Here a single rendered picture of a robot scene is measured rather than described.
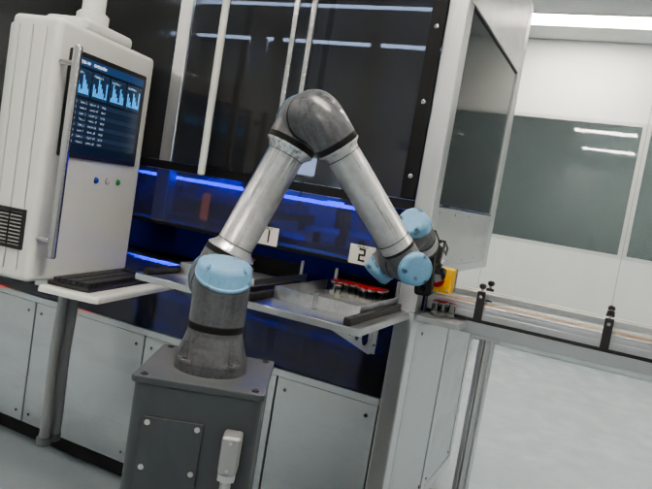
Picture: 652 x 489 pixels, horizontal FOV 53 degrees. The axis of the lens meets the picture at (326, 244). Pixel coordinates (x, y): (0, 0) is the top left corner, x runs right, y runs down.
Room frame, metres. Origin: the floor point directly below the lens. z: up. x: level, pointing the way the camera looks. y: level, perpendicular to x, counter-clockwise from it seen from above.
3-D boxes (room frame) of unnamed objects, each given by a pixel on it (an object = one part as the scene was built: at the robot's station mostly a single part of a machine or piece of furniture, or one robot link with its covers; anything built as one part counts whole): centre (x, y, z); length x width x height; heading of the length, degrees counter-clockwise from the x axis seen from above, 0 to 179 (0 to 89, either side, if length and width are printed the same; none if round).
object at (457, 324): (1.94, -0.38, 0.87); 0.14 x 0.13 x 0.02; 156
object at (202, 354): (1.34, 0.20, 0.84); 0.15 x 0.15 x 0.10
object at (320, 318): (1.91, 0.11, 0.87); 0.70 x 0.48 x 0.02; 66
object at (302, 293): (1.88, -0.07, 0.90); 0.34 x 0.26 x 0.04; 155
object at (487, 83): (2.36, -0.48, 1.51); 0.85 x 0.01 x 0.59; 156
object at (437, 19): (1.94, -0.21, 1.40); 0.04 x 0.01 x 0.80; 66
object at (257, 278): (2.04, 0.23, 0.90); 0.34 x 0.26 x 0.04; 156
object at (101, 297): (2.01, 0.67, 0.79); 0.45 x 0.28 x 0.03; 165
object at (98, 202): (2.08, 0.84, 1.19); 0.50 x 0.19 x 0.78; 165
